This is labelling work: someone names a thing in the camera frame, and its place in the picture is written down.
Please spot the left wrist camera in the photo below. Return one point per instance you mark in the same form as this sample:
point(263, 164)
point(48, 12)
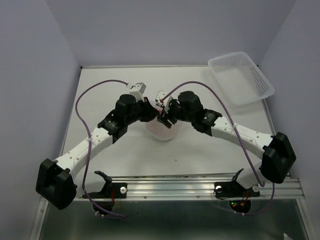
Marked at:
point(137, 90)

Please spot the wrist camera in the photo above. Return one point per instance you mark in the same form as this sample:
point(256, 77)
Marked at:
point(163, 100)
point(137, 90)

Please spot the white plastic mesh basket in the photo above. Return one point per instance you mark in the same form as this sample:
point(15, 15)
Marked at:
point(240, 78)

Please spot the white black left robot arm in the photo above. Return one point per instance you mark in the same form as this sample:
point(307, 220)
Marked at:
point(55, 180)

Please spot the aluminium mounting rail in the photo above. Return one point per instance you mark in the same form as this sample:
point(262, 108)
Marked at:
point(178, 188)

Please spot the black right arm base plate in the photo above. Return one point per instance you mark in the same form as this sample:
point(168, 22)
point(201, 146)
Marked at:
point(232, 190)

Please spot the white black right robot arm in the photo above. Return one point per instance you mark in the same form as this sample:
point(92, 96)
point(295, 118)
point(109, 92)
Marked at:
point(275, 151)

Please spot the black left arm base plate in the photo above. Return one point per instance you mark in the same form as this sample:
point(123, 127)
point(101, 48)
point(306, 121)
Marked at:
point(114, 190)

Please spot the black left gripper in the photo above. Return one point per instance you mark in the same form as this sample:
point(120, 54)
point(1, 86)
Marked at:
point(150, 112)

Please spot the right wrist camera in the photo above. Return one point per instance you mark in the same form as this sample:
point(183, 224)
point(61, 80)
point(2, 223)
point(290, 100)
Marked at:
point(163, 100)

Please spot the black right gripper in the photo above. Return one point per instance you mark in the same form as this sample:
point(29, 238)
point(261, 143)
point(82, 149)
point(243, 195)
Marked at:
point(163, 120)

